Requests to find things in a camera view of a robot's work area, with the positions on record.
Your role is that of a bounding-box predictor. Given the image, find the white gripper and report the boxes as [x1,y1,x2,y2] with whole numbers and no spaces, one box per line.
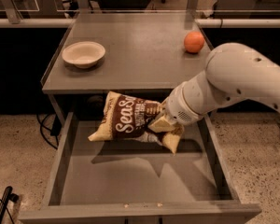
[148,82,203,133]

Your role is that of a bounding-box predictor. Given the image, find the brown and yellow chip bag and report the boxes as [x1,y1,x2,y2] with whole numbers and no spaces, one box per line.
[88,91,184,154]

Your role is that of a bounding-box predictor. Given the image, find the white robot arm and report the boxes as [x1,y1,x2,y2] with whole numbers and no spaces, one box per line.
[148,43,280,133]

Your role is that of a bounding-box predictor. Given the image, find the grey counter cabinet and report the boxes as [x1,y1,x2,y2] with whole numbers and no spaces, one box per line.
[42,12,210,120]

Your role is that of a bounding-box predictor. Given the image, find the dark round object under counter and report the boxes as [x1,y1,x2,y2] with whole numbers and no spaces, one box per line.
[86,95,105,111]

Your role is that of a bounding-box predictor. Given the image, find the grey open top drawer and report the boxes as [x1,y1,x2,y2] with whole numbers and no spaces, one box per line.
[20,113,261,224]

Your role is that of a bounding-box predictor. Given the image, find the orange fruit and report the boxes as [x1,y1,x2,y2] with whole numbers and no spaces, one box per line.
[184,31,204,53]

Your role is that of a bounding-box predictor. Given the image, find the white paper bowl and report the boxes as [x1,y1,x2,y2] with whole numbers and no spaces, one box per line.
[62,41,105,69]

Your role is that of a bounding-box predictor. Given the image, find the black stand bottom left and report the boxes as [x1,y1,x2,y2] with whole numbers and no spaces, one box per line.
[0,186,20,224]

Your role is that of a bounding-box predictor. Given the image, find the white horizontal rail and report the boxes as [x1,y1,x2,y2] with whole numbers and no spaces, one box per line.
[0,19,280,28]

